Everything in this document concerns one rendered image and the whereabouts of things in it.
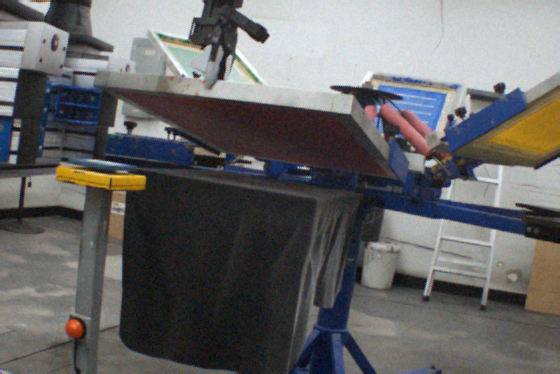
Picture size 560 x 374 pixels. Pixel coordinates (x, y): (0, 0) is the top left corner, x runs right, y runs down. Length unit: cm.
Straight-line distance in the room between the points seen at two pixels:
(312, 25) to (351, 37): 38
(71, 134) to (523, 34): 488
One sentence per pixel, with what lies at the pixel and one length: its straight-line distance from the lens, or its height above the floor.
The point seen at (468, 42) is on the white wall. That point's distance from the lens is 614.
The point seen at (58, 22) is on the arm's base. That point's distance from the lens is 183.
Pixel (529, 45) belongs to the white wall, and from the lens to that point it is 613.
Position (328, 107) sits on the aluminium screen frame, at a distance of 134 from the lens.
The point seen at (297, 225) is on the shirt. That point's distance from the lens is 145.
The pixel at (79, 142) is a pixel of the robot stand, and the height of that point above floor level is 99.
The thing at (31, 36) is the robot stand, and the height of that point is 119.
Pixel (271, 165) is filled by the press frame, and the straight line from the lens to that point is 264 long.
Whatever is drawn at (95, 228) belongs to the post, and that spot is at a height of 85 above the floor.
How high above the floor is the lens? 104
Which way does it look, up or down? 3 degrees down
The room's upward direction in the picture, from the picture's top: 8 degrees clockwise
